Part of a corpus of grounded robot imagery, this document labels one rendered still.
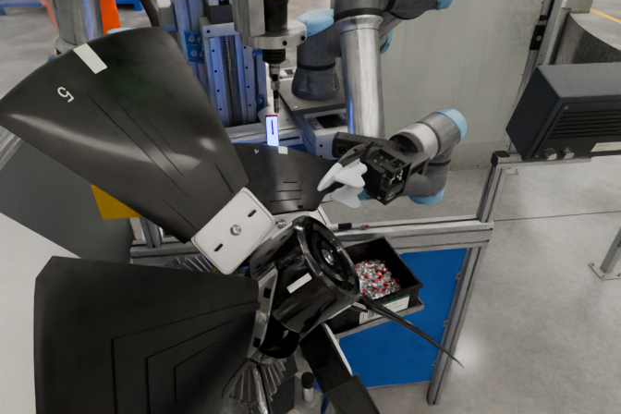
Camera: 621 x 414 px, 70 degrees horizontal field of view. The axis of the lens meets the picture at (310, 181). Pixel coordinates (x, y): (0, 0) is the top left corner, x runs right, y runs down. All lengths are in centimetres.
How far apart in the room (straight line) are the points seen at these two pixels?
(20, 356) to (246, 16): 42
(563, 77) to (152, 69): 83
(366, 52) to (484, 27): 179
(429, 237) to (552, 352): 109
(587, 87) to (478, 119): 181
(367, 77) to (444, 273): 66
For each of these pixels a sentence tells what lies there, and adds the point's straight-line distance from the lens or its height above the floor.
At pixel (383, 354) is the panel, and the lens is 156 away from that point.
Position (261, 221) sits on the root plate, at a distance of 54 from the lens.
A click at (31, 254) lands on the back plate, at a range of 65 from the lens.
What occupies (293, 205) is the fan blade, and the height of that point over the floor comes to 119.
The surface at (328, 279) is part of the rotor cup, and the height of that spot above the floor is 124.
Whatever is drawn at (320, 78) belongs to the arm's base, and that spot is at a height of 110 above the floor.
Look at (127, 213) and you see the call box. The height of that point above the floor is 100.
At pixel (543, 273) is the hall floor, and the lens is 248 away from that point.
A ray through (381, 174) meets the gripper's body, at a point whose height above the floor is 120.
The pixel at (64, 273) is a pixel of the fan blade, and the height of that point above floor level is 143.
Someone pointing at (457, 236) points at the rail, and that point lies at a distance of 122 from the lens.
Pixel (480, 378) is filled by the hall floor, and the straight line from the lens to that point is 198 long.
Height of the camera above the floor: 160
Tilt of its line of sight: 35 degrees down
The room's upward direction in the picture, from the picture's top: straight up
